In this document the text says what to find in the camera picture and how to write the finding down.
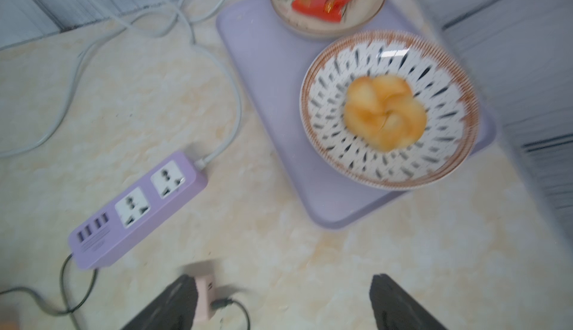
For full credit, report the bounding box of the yellow food in bowl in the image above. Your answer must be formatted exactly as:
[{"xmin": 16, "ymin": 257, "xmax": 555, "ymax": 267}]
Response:
[{"xmin": 343, "ymin": 75, "xmax": 428, "ymax": 152}]

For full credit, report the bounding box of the pink USB plug adapter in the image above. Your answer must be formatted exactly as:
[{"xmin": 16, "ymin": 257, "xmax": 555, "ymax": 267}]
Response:
[{"xmin": 184, "ymin": 261, "xmax": 216, "ymax": 325}]

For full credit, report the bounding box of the white power strip cord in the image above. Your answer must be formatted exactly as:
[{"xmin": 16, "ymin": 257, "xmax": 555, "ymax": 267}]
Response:
[{"xmin": 0, "ymin": 0, "xmax": 243, "ymax": 172}]

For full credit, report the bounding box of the black fan cable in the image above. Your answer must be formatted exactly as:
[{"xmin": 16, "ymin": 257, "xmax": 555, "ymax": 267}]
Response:
[{"xmin": 0, "ymin": 253, "xmax": 252, "ymax": 330}]

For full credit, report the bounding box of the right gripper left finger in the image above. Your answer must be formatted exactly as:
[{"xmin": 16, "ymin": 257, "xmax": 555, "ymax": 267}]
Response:
[{"xmin": 122, "ymin": 275, "xmax": 198, "ymax": 330}]

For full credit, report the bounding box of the beige plate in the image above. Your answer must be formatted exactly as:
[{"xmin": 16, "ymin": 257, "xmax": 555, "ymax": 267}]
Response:
[{"xmin": 270, "ymin": 0, "xmax": 386, "ymax": 39}]

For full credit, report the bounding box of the purple power strip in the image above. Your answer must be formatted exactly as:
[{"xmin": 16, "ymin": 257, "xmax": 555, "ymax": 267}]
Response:
[{"xmin": 68, "ymin": 151, "xmax": 207, "ymax": 270}]

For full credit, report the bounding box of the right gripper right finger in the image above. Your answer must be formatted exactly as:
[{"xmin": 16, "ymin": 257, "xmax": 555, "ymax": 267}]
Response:
[{"xmin": 369, "ymin": 274, "xmax": 446, "ymax": 330}]

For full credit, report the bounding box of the white patterned bowl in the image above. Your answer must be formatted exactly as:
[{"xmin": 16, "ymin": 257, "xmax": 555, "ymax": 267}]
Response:
[{"xmin": 300, "ymin": 30, "xmax": 480, "ymax": 191}]

